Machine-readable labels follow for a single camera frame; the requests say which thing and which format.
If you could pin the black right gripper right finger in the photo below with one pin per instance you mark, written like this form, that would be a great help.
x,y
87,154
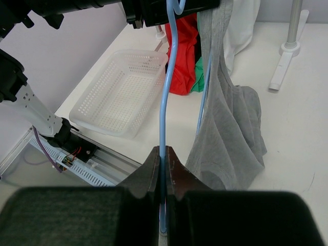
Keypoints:
x,y
198,215

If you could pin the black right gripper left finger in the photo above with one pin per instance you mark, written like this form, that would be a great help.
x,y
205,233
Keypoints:
x,y
126,214

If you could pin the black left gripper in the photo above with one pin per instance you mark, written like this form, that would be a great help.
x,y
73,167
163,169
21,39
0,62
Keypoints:
x,y
155,13

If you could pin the light blue hanger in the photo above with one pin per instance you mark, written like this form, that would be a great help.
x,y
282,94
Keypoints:
x,y
166,102

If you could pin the grey tank top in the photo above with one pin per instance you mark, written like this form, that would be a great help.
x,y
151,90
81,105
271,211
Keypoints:
x,y
228,150

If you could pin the red tank top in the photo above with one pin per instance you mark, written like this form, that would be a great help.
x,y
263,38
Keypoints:
x,y
184,76

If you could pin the green tank top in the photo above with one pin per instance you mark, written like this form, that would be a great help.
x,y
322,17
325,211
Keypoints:
x,y
198,85

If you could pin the white tank top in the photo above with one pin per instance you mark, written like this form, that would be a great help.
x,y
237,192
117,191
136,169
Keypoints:
x,y
240,29

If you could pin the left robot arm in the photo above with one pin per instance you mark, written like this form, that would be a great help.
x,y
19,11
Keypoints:
x,y
60,64

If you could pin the black tank top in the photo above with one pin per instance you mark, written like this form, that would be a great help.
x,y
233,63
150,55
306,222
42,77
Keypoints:
x,y
197,48

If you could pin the white plastic basket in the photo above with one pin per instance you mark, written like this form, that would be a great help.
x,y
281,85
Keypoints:
x,y
121,93

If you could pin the white clothes rack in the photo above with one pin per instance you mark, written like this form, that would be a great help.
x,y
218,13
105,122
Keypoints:
x,y
291,47

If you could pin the aluminium mounting rail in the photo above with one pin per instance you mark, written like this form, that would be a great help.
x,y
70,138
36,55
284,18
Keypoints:
x,y
29,165

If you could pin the white slotted cable duct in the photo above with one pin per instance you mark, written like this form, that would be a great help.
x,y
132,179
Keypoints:
x,y
84,171

